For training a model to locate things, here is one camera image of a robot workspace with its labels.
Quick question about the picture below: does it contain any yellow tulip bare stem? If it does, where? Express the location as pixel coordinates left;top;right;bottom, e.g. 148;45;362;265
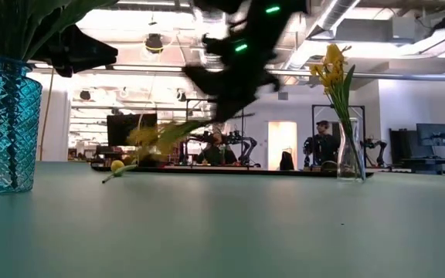
101;159;138;185

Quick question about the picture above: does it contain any black table frame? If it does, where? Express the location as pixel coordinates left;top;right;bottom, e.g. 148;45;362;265
90;164;375;178

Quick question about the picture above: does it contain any black metal frame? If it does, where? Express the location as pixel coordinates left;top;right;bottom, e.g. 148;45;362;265
311;103;366;171

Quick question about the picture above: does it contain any black ceiling dome device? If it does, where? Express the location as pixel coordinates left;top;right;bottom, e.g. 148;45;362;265
144;33;165;54

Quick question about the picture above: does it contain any yellow tulip with leaves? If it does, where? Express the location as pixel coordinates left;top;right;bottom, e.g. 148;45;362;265
322;42;358;178

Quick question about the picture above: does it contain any black desk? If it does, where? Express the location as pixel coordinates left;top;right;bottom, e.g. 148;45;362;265
399;156;445;173

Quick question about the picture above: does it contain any person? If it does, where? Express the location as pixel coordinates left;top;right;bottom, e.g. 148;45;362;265
197;131;239;166
303;120;341;168

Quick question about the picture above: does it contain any dark upright panel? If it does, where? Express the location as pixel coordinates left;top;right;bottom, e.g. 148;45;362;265
389;129;418;159

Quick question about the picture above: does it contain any green table mat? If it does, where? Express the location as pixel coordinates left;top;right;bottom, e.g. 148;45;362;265
0;161;445;278

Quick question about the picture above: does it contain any blue patterned glass vase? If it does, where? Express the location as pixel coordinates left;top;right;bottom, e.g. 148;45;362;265
0;56;44;195

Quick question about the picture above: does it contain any clear glass vase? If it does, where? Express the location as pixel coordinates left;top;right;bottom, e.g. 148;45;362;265
336;117;366;182

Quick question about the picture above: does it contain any black monitor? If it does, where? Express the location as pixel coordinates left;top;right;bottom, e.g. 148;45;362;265
106;113;159;147

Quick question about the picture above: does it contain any long light bar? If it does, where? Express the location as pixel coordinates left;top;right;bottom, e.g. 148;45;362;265
0;63;445;83

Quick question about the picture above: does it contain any black bag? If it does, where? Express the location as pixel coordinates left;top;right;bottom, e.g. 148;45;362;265
279;151;295;171

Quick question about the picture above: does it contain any grey-blue screen monitor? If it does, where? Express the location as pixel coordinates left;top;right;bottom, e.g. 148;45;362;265
416;123;445;147

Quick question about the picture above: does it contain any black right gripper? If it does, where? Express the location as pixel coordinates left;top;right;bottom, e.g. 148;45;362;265
183;34;281;124

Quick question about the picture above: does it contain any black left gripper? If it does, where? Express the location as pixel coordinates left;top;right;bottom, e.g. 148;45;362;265
31;25;119;80

